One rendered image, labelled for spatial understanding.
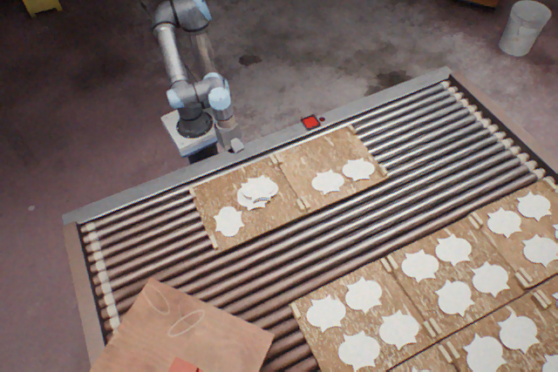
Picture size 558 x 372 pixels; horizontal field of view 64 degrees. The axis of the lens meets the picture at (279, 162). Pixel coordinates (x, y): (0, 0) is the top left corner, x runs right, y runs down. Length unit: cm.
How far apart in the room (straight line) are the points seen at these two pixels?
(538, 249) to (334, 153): 91
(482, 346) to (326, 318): 54
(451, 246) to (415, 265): 17
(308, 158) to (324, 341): 81
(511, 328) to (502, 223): 43
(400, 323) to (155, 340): 85
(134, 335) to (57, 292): 147
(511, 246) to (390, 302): 56
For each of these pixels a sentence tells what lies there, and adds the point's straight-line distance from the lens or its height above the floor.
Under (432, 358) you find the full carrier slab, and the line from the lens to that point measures 174.
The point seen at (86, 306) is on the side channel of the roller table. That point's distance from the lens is 188.
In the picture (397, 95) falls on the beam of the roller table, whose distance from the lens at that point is 241.
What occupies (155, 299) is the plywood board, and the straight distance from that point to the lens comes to 170.
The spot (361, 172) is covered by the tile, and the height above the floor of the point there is 94.
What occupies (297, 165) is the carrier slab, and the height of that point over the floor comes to 94.
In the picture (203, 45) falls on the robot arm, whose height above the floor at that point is 134.
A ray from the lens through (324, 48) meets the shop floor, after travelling 410.
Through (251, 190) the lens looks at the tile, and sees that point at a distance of 191.
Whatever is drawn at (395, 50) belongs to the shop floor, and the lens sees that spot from 415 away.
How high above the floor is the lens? 257
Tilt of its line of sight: 53 degrees down
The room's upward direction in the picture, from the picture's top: 3 degrees counter-clockwise
